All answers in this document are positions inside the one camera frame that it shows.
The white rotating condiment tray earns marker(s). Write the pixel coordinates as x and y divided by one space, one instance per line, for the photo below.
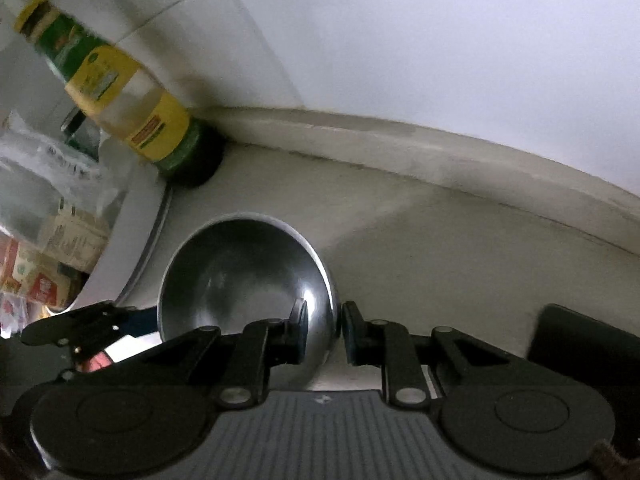
133 239

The yellow label oil bottle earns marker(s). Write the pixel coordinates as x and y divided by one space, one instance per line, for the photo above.
123 97

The vinegar bottle yellow red label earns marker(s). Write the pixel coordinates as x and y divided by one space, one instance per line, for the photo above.
28 274

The clear purple cap bottle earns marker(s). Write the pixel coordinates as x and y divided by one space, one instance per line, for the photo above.
53 197

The steel bowl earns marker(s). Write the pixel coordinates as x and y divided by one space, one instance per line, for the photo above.
245 267

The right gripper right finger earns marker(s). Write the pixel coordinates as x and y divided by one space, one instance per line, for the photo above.
389 347

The white floral plate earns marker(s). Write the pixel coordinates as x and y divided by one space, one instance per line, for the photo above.
123 349

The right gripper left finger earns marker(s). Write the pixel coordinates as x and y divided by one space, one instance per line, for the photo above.
248 357

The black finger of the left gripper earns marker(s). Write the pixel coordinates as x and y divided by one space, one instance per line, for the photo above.
91 329

